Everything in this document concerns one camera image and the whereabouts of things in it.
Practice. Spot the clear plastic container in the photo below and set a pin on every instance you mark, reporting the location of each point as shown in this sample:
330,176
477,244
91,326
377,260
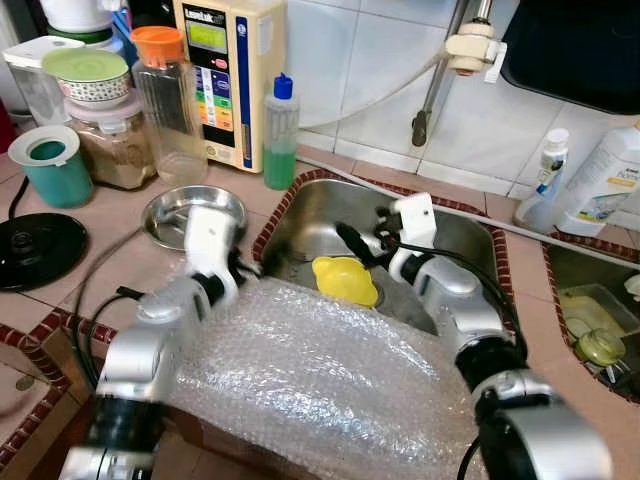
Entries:
595,305

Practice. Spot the yellow plastic bowl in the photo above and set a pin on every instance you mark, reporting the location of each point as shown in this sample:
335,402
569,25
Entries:
345,280

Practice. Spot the white appliance with green base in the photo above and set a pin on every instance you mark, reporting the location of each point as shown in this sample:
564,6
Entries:
75,15

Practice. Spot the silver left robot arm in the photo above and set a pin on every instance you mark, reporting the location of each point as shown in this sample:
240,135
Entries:
150,350

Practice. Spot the clear container of brown powder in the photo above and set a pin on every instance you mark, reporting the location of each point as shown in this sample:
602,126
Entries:
115,150

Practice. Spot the black round kettle base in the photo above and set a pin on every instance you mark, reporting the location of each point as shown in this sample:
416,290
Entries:
40,250

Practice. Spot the teal cup with white rim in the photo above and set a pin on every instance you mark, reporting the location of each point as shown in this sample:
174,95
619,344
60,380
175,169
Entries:
55,170

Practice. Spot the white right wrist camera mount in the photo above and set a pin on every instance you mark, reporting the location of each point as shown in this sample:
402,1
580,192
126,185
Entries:
415,215

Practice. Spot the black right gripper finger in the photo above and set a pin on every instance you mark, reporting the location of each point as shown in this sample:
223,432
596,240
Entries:
358,245
386,213

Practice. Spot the green liquid bottle blue cap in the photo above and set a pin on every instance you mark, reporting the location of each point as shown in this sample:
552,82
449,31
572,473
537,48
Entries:
282,140

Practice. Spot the clear jug with white lid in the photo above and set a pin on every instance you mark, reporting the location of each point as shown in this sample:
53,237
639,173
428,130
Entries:
30,85

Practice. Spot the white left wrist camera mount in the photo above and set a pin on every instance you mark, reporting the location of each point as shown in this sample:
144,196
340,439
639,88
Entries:
210,240

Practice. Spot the clear bottle with orange cap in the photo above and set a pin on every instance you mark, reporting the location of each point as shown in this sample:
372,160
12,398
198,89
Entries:
172,100

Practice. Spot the patterned bowl with green lid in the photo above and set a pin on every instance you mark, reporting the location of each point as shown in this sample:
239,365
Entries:
88,75

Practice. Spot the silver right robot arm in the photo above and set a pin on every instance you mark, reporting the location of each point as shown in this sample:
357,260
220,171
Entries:
450,300

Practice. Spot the green glass cup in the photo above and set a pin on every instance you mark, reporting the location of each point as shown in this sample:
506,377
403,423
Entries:
600,347

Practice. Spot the faucet with cream diverter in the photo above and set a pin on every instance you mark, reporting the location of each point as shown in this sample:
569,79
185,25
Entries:
455,70

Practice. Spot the stainless steel sink basin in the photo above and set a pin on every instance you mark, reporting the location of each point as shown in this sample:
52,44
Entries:
320,215
575,265

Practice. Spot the black hanging tray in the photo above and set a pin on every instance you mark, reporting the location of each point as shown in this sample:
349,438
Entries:
580,45

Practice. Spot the white detergent bottle yellow cap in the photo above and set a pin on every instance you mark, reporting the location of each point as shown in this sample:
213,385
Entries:
605,185

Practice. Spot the stainless steel bowl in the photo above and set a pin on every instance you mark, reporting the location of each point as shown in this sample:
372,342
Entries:
170,212

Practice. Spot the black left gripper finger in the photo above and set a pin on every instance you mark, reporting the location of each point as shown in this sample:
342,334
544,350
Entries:
277,263

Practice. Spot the cream water ionizer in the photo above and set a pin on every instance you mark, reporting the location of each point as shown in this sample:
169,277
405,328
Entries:
235,80

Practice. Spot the clear bubble wrap sheet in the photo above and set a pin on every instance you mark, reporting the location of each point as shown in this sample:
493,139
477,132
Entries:
330,390

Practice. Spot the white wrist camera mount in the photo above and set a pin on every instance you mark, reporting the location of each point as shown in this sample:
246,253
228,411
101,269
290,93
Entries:
210,240
415,215

